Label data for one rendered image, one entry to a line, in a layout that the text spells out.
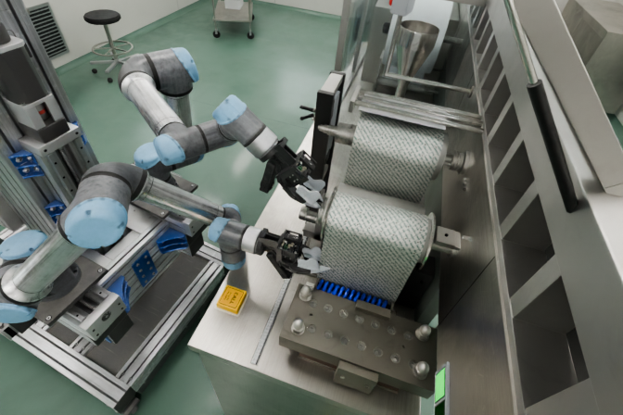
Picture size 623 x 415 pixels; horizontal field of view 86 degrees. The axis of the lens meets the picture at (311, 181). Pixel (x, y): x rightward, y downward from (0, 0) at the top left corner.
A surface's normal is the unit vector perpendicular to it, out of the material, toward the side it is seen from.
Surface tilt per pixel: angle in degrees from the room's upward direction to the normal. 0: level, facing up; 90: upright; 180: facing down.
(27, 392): 0
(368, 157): 92
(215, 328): 0
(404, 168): 92
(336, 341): 0
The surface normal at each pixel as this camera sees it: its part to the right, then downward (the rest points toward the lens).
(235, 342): 0.08, -0.72
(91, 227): 0.35, 0.60
